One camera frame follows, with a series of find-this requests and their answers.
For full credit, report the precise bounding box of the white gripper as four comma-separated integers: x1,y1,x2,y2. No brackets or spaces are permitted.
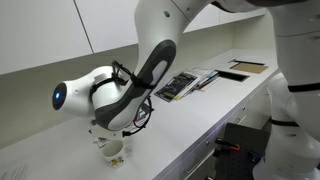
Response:
88,119,123,150

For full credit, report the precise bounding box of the white mug with cartoon print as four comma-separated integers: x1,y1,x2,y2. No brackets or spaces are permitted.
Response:
101,139,133,169

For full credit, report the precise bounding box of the open dark printed magazine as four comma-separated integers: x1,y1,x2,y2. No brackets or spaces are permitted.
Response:
153,71,200,103

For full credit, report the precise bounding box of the white upper cabinet door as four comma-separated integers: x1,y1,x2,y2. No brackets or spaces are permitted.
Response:
0,0,94,76
73,0,141,55

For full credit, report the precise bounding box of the stack of colourful magazines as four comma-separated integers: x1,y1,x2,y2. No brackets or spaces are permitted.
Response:
186,67,222,93

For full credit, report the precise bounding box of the black clamp with orange grip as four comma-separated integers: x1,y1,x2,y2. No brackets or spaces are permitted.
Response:
214,137,241,153

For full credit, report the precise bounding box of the narrow white drawer front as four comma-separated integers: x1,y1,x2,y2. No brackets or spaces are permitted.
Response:
216,99,250,138

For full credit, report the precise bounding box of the black perforated mounting board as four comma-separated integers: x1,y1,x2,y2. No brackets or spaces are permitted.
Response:
214,122,272,180

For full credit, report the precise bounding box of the brown cardboard sheet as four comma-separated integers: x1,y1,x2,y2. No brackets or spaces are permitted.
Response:
228,59,270,75

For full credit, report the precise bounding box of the white upper cabinet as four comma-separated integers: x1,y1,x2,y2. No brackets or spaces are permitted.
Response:
183,0,268,34

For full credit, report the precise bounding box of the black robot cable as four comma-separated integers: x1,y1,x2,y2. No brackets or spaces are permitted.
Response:
111,59,156,138

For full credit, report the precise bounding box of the short silver drawer handle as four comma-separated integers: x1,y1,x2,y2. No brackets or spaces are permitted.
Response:
183,155,203,175

